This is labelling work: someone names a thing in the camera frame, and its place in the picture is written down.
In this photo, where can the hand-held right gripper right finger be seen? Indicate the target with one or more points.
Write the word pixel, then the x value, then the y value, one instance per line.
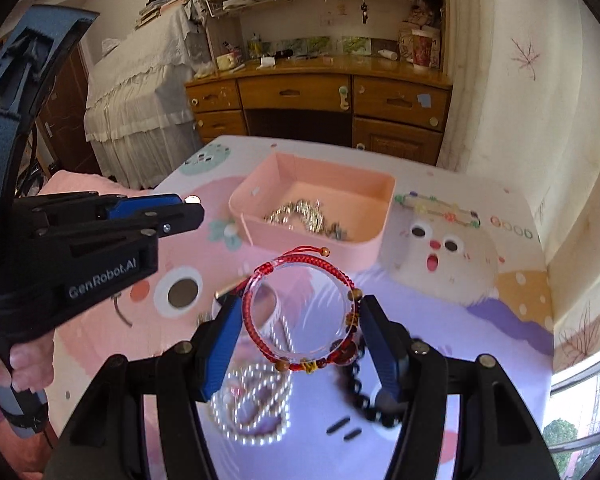
pixel 380 355

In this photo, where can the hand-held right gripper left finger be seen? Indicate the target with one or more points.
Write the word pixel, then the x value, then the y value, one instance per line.
pixel 222 352

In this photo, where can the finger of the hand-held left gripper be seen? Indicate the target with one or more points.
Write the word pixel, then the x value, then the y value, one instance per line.
pixel 170 225
pixel 145 204

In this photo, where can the pink plastic box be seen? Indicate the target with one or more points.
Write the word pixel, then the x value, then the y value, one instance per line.
pixel 350 255

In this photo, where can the person's left hand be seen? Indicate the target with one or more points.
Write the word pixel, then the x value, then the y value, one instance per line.
pixel 30 360

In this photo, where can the pink bed cover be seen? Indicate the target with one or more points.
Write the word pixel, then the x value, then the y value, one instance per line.
pixel 80 182

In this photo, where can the cartoon printed cloth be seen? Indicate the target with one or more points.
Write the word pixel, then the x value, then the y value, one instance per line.
pixel 480 340

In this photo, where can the white lace furniture cover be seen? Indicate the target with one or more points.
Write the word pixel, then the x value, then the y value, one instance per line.
pixel 130 100

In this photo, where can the brown wooden door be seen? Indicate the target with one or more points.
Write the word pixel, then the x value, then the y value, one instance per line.
pixel 65 120

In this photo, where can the silver bangle in tray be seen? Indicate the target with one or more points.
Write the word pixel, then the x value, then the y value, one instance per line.
pixel 300 215

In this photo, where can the yellow white mug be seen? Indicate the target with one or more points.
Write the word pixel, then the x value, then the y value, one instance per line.
pixel 227 61

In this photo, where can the wooden desk hutch shelf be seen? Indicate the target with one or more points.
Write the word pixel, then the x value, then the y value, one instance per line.
pixel 212 42

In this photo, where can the wooden desk with drawers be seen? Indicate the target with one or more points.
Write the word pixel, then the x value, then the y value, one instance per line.
pixel 300 92

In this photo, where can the small white container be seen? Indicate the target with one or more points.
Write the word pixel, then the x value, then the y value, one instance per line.
pixel 267 62

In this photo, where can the glass jar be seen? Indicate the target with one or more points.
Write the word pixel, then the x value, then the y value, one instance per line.
pixel 254 49

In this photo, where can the stack of books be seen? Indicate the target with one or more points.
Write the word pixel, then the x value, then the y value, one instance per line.
pixel 155 12

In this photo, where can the window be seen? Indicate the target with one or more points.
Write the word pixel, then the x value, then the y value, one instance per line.
pixel 580 410

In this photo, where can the green picture card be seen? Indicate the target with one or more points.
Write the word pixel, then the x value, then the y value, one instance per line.
pixel 356 45
pixel 322 45
pixel 292 46

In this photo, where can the small white bottle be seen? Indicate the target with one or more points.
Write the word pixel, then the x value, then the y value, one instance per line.
pixel 387 54

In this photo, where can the hanging keys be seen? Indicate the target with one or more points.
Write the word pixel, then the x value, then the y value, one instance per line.
pixel 364 12

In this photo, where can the patterned paper box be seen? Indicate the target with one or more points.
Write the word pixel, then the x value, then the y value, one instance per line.
pixel 406 45

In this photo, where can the red printed paper cup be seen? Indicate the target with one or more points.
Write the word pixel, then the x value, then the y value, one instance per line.
pixel 424 50

